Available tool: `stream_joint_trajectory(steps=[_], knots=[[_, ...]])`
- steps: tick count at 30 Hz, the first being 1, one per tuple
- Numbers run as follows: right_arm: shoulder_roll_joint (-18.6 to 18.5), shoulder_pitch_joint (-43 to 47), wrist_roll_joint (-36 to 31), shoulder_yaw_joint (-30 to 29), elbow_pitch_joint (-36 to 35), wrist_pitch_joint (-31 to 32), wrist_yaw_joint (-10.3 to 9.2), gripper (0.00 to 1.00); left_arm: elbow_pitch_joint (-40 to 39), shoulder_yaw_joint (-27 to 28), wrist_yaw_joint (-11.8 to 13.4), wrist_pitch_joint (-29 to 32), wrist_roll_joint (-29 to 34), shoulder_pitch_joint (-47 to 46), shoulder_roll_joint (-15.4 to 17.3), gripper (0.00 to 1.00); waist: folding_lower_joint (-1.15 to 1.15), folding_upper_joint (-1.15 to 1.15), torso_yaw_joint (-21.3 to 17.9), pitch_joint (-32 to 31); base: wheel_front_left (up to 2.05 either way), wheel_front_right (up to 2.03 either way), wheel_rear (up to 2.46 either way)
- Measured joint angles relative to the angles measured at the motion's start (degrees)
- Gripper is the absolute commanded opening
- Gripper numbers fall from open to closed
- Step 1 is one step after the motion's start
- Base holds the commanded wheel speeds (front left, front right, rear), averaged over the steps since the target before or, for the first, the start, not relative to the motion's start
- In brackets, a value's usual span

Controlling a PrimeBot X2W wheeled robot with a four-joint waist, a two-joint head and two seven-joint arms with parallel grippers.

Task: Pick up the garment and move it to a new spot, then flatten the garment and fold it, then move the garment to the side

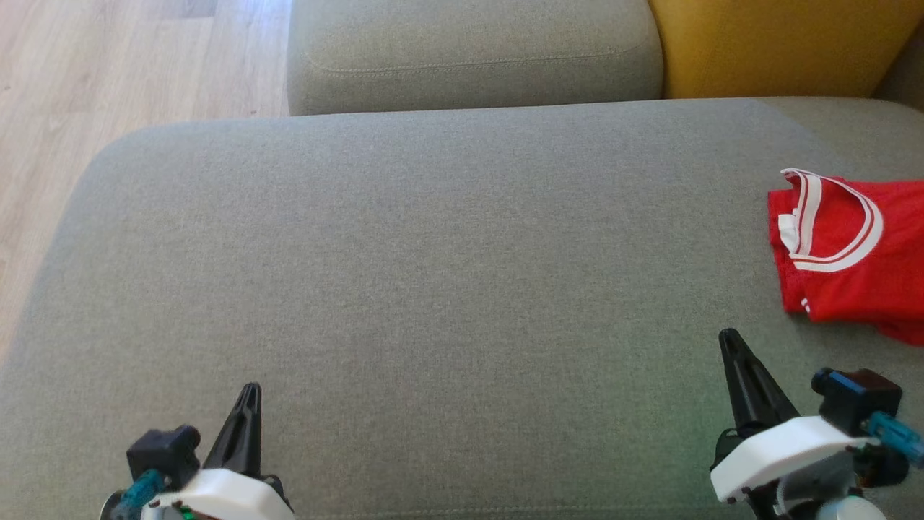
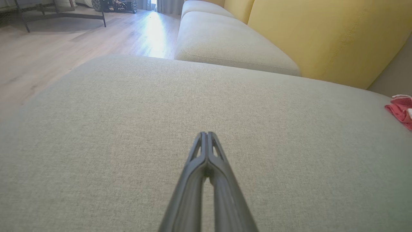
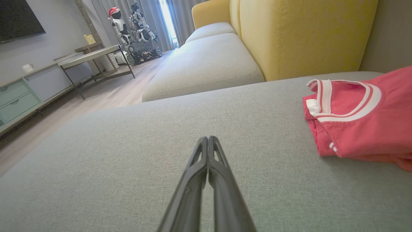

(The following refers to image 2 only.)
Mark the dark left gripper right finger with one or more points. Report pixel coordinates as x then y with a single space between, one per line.
230 199

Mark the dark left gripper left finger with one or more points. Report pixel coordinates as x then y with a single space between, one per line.
190 193

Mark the red shorts with white stripe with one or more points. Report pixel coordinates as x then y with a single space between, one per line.
402 109

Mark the large grey sofa seat cushion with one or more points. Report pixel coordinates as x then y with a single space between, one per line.
128 129

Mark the grey curtain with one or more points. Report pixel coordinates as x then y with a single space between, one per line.
170 5

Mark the yellow sofa back cushion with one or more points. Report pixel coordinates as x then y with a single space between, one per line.
238 8
338 35

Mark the dark wheeled machine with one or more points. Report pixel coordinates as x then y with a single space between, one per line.
116 4

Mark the grey sofa back cushion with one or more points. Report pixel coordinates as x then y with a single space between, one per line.
396 77

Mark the black frame table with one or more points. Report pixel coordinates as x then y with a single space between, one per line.
64 15

